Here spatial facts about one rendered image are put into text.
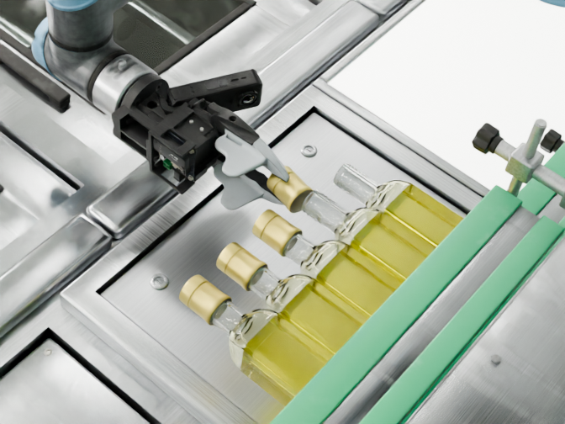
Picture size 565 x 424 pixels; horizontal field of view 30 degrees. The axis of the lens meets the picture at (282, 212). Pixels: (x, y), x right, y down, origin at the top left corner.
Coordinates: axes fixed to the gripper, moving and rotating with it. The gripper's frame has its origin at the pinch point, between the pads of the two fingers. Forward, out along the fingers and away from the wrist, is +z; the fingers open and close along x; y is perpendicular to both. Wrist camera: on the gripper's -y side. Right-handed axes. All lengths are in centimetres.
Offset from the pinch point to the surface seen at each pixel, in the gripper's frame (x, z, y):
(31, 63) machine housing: -17, -47, -3
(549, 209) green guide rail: 3.6, 25.4, -14.9
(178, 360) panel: -12.3, 2.5, 19.5
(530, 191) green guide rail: 4.0, 22.6, -15.3
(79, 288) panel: -12.3, -12.4, 20.4
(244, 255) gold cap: 1.3, 4.1, 11.2
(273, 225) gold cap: 1.4, 3.9, 6.2
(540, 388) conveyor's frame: 15.3, 36.8, 12.2
